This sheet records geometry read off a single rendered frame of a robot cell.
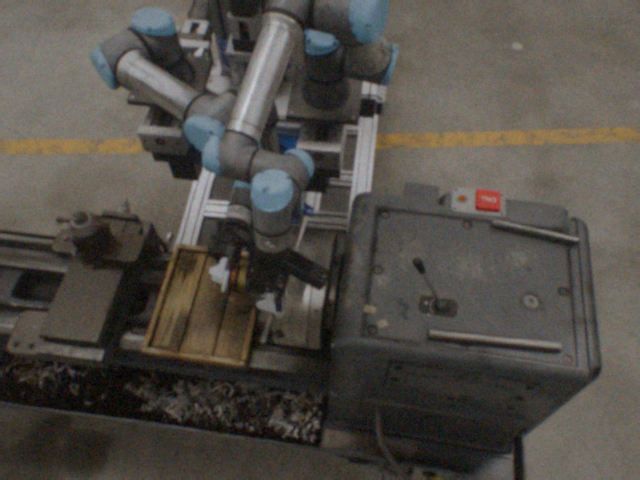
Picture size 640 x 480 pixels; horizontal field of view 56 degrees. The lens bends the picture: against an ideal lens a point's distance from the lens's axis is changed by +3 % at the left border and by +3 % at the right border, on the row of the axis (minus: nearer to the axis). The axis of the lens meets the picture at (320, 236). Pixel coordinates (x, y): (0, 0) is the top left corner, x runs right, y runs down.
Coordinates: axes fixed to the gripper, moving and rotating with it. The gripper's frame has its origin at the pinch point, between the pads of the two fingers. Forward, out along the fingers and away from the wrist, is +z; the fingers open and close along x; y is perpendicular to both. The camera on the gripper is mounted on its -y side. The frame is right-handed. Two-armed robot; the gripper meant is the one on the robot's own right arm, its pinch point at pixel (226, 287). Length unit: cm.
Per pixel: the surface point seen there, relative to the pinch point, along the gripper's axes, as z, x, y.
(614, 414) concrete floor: -18, -108, -143
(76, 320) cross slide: 10.7, -10.9, 41.5
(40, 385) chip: 19, -54, 66
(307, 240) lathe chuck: -9.4, 14.5, -20.9
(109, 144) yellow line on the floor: -125, -108, 111
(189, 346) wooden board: 10.9, -19.5, 11.2
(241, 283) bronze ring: -0.4, 3.0, -4.3
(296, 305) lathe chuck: 7.5, 11.4, -20.9
